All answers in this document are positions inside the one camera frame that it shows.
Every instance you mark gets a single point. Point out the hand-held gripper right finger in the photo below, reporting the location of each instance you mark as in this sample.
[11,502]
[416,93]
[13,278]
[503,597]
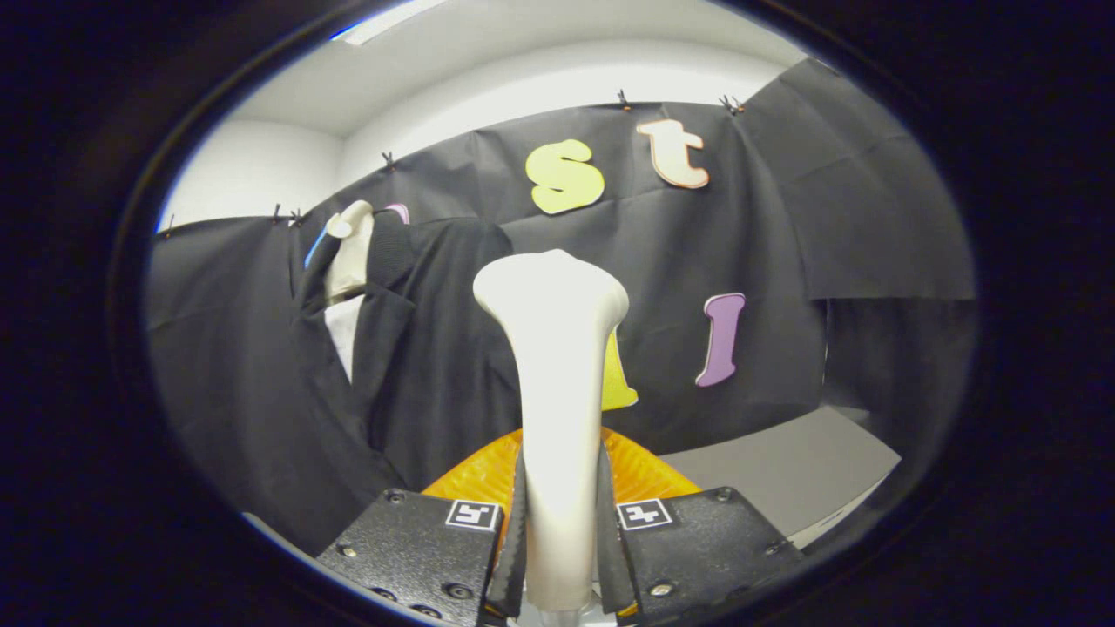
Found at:
[610,557]

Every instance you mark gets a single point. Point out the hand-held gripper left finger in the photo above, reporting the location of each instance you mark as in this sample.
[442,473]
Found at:
[516,557]

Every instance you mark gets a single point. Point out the black suit jacket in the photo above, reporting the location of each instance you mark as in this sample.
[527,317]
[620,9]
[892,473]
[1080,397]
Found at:
[435,348]

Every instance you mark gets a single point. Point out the white shirt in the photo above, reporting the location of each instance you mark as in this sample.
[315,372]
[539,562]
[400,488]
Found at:
[346,335]

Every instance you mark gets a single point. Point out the white clothes hanger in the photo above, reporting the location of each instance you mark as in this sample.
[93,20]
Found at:
[353,252]

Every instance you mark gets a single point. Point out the beige cabinet with grey top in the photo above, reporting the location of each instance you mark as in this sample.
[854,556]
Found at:
[784,470]

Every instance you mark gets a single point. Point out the black backdrop cloth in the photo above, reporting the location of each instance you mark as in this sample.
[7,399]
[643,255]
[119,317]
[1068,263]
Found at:
[740,226]

